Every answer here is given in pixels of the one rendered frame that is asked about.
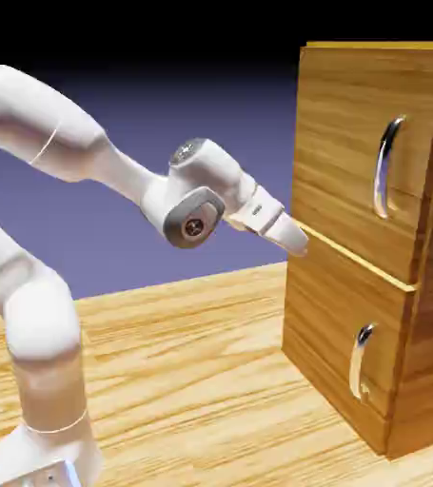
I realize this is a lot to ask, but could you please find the small wooden cabinet door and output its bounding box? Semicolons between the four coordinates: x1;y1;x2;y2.
281;226;418;457

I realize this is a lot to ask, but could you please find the short curved metal handle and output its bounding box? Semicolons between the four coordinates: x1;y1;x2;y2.
347;322;378;405

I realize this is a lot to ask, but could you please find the large wooden cabinet door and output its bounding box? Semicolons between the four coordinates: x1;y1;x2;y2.
290;46;433;285

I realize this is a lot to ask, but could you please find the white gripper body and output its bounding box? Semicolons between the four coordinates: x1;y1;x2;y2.
264;211;310;257

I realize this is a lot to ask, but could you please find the long curved metal handle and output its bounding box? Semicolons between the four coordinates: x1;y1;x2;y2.
372;115;407;221

